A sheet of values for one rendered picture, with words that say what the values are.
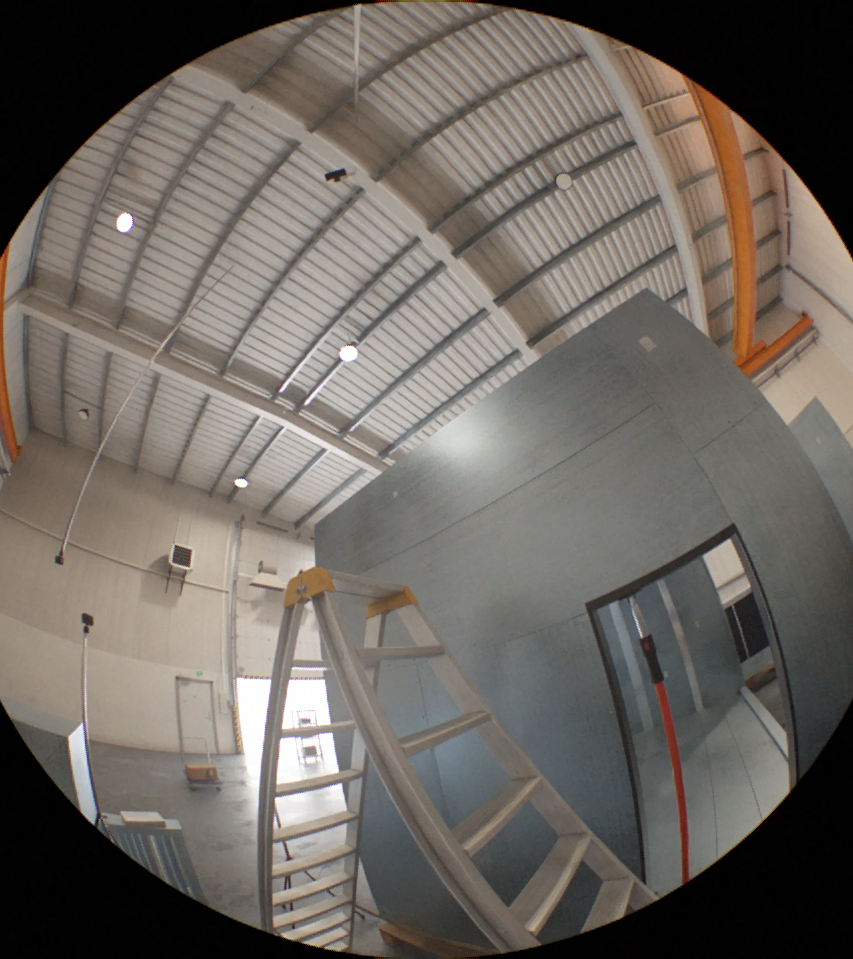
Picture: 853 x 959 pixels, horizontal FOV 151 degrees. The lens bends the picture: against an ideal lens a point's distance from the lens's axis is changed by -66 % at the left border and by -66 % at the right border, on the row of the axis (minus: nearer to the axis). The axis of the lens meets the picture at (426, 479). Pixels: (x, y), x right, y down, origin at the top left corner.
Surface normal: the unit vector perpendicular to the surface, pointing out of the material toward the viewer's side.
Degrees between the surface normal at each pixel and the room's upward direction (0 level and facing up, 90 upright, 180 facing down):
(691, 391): 90
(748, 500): 90
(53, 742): 90
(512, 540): 90
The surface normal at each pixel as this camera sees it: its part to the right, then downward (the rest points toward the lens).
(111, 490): 0.73, -0.49
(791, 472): -0.65, -0.33
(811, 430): -0.86, -0.14
